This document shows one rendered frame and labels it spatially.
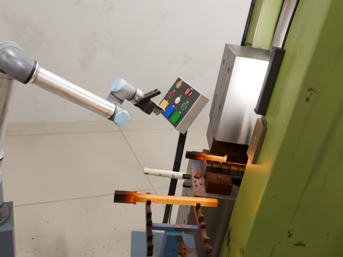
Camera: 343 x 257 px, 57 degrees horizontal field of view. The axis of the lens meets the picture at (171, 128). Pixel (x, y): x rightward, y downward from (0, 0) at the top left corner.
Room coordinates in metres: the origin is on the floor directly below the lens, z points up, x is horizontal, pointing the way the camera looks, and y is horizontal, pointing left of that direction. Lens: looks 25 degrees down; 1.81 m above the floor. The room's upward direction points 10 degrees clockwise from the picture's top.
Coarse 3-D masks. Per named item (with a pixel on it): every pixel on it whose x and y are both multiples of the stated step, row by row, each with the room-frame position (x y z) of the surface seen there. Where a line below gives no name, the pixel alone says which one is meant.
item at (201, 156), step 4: (188, 152) 1.46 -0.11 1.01; (192, 152) 1.46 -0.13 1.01; (196, 152) 1.47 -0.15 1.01; (204, 152) 1.48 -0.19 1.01; (188, 156) 1.45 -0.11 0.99; (192, 156) 1.45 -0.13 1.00; (196, 156) 1.46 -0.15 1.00; (200, 156) 1.45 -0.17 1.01; (204, 156) 1.44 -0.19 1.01; (208, 156) 1.46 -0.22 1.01; (212, 156) 1.47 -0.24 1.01; (216, 156) 1.48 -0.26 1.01; (200, 160) 1.45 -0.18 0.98; (204, 160) 1.44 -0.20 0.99; (220, 160) 1.46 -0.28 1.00; (224, 160) 1.46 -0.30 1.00
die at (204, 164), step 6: (204, 150) 1.57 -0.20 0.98; (222, 156) 1.52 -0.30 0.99; (204, 162) 1.46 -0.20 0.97; (210, 162) 1.43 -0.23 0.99; (216, 162) 1.44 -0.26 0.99; (222, 162) 1.44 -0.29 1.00; (228, 162) 1.45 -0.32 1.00; (204, 168) 1.42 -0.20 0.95; (210, 168) 1.39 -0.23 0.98; (216, 168) 1.39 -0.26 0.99; (222, 168) 1.39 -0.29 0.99; (228, 168) 1.40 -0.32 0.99; (234, 168) 1.41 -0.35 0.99; (240, 168) 1.42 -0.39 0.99; (204, 174) 1.39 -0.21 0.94; (234, 174) 1.40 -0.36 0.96; (240, 174) 1.40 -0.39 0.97
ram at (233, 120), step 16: (224, 48) 1.63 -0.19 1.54; (240, 48) 1.55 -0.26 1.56; (256, 48) 1.63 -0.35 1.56; (224, 64) 1.54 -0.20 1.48; (240, 64) 1.34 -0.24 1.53; (256, 64) 1.35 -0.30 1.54; (224, 80) 1.45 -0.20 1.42; (240, 80) 1.34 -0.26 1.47; (256, 80) 1.35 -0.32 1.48; (224, 96) 1.37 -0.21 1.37; (240, 96) 1.34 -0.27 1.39; (256, 96) 1.35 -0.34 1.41; (224, 112) 1.34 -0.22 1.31; (240, 112) 1.34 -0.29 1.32; (224, 128) 1.34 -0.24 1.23; (240, 128) 1.35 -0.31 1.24
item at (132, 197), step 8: (120, 192) 1.06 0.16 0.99; (128, 192) 1.07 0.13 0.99; (136, 192) 1.08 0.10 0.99; (120, 200) 1.06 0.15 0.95; (128, 200) 1.06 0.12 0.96; (136, 200) 1.05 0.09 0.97; (144, 200) 1.06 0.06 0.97; (152, 200) 1.07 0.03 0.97; (160, 200) 1.08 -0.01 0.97; (168, 200) 1.08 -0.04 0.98; (176, 200) 1.09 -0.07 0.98; (184, 200) 1.10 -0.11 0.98; (192, 200) 1.10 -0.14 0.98; (200, 200) 1.11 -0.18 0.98; (208, 200) 1.12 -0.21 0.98; (216, 200) 1.13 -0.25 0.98
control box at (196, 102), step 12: (168, 96) 2.10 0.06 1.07; (180, 96) 2.01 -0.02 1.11; (192, 96) 1.93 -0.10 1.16; (204, 96) 1.90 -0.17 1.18; (180, 108) 1.93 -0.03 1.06; (192, 108) 1.86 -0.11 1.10; (168, 120) 1.92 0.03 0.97; (180, 120) 1.85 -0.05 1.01; (192, 120) 1.87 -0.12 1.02; (180, 132) 1.84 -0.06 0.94
